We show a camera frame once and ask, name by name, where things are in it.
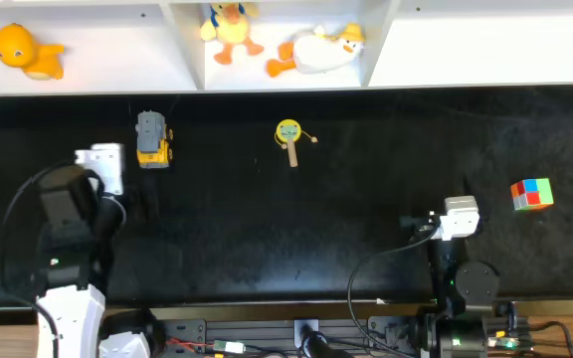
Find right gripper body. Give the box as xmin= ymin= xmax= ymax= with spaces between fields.
xmin=399 ymin=214 xmax=441 ymax=241

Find many-coloured puzzle cube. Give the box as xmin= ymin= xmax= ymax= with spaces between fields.
xmin=509 ymin=177 xmax=555 ymax=212

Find yellow rattle drum toy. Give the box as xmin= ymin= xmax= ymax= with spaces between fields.
xmin=274 ymin=118 xmax=319 ymax=169

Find grey and yellow toy truck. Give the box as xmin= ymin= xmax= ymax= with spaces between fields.
xmin=134 ymin=109 xmax=174 ymax=170

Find yellow rubber duck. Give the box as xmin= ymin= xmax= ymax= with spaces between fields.
xmin=0 ymin=22 xmax=66 ymax=82

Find white plush duck yellow hat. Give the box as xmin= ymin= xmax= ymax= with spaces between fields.
xmin=265 ymin=21 xmax=367 ymax=79

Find white shelf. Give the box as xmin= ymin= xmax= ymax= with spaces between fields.
xmin=0 ymin=0 xmax=573 ymax=98

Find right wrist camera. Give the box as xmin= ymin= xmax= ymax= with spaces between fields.
xmin=437 ymin=195 xmax=481 ymax=243

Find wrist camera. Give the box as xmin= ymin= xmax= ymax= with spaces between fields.
xmin=437 ymin=195 xmax=481 ymax=243
xmin=74 ymin=142 xmax=126 ymax=197

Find mounting rail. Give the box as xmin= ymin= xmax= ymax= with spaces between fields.
xmin=157 ymin=315 xmax=573 ymax=358

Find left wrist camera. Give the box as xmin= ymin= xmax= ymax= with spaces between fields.
xmin=74 ymin=142 xmax=126 ymax=197

